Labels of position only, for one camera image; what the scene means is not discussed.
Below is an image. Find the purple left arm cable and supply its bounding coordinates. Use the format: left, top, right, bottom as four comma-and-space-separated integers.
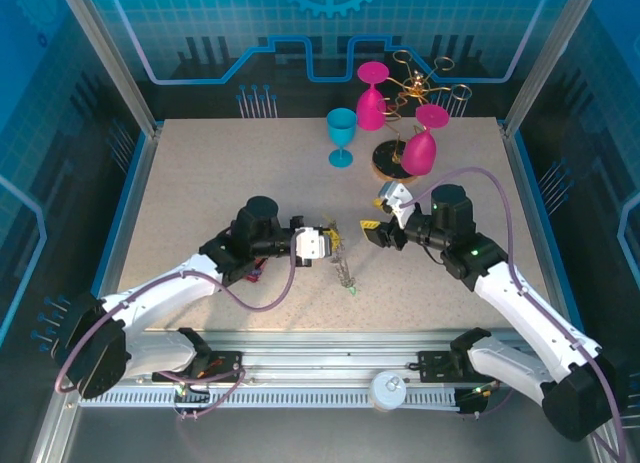
54, 242, 301, 419

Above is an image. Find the aluminium frame post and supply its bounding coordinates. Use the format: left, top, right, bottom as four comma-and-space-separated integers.
502, 0, 599, 137
53, 0, 164, 137

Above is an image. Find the red candy bag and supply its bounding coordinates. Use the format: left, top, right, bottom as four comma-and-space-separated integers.
242, 260, 267, 284

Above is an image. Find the aluminium side rail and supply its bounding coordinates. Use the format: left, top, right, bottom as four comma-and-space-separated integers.
82, 125, 164, 334
499, 125, 579, 334

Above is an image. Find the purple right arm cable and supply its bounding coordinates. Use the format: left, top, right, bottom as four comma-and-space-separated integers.
404, 166, 626, 462

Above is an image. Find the white slotted cable duct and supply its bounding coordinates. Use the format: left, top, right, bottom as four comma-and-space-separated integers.
78, 386, 461, 410

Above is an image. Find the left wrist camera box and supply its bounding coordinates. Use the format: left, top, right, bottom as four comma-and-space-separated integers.
293, 226, 329, 268

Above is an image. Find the white round cap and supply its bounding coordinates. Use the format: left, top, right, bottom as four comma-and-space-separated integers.
368, 370, 407, 413

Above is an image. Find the teal plastic goblet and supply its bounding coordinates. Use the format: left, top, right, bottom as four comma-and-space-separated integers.
326, 107, 359, 169

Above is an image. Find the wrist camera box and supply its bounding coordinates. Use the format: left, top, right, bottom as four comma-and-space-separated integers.
378, 180, 420, 230
293, 226, 329, 268

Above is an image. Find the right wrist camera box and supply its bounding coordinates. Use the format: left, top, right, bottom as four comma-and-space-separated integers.
378, 180, 420, 230

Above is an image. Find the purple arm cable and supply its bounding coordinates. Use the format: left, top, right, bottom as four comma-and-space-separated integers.
404, 166, 626, 462
54, 242, 301, 419

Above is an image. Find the gold wire glass rack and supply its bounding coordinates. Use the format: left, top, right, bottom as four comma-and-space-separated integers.
370, 49, 472, 187

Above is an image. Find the aluminium mounting rail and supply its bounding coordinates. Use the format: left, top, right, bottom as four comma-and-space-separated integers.
119, 330, 551, 384

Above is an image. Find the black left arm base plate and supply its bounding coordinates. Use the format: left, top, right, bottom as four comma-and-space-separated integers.
152, 350, 246, 384

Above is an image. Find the pink plastic goblet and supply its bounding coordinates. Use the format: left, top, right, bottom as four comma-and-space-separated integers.
355, 61, 390, 132
400, 104, 449, 177

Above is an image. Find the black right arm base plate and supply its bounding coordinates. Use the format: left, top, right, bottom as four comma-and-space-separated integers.
417, 350, 474, 384

